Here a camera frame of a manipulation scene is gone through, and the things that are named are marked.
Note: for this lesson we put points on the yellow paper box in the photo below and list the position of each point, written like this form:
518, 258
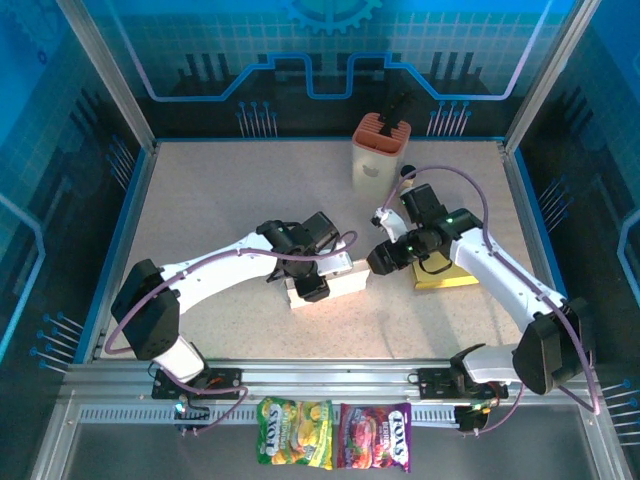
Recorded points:
440, 280

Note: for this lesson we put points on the white paper box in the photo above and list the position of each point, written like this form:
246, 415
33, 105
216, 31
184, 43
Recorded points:
345, 285

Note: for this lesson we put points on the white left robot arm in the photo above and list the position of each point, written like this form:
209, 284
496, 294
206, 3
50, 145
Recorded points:
215, 275

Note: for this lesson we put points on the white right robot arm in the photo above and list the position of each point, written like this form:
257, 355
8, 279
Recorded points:
500, 280

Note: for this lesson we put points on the small jar with black lid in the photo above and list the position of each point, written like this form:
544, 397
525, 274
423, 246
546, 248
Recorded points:
407, 172

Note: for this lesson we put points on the beige knife block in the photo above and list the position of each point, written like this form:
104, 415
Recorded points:
372, 170

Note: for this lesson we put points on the black control board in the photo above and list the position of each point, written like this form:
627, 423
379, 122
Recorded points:
192, 417
472, 417

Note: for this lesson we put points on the green candy bag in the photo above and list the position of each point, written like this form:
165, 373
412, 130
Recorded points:
295, 432

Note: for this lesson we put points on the purple Fox's candy bag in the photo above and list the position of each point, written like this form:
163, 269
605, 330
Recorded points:
372, 437

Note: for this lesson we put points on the aluminium mounting rail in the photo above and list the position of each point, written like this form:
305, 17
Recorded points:
325, 375

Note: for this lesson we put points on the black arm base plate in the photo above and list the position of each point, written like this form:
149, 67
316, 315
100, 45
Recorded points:
430, 382
227, 377

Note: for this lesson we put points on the aluminium frame post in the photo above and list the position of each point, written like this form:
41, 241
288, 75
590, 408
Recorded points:
111, 75
548, 75

